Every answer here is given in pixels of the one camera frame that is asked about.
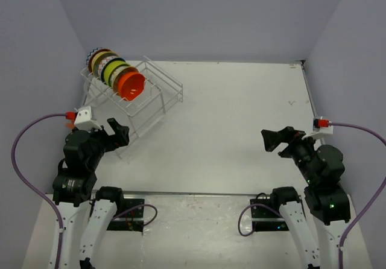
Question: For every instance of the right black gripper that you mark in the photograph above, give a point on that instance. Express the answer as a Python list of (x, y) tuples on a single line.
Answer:
[(287, 134)]

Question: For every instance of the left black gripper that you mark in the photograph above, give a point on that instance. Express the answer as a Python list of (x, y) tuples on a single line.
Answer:
[(120, 137)]

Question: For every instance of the orange plastic bowl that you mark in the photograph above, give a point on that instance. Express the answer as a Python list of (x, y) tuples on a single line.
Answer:
[(131, 85)]

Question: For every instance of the cream floral patterned bowl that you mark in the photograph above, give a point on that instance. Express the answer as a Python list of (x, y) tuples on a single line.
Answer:
[(121, 71)]

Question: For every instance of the lime green bowl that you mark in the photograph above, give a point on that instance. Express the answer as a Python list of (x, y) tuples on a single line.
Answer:
[(110, 67)]

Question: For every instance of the blue triangle patterned bowl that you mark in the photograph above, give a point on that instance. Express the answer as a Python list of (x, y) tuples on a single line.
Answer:
[(103, 63)]

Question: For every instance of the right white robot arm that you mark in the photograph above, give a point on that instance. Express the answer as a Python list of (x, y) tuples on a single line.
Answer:
[(322, 168)]

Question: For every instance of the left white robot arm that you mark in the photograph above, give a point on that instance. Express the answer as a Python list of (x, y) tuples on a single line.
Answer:
[(78, 243)]

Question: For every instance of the orange plastic utensil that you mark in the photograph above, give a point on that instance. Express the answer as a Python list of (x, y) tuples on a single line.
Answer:
[(70, 125)]

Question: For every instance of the blue zigzag patterned bowl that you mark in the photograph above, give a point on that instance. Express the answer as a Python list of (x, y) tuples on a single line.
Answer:
[(91, 53)]

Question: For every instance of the white wire dish rack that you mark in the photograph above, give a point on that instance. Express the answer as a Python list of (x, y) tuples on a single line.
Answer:
[(145, 104)]

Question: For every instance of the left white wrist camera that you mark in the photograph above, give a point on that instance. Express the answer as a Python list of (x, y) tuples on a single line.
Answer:
[(85, 119)]

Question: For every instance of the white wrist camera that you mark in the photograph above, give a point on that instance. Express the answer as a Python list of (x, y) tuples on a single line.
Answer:
[(321, 128), (85, 119)]

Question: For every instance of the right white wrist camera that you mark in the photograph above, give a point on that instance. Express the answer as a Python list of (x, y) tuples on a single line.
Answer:
[(321, 128)]

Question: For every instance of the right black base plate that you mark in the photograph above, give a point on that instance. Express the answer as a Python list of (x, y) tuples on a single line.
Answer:
[(264, 220)]

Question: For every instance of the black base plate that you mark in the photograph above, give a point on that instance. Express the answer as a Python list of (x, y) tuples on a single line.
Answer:
[(264, 220), (130, 222)]

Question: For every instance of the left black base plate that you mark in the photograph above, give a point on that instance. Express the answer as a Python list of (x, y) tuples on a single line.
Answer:
[(130, 222)]

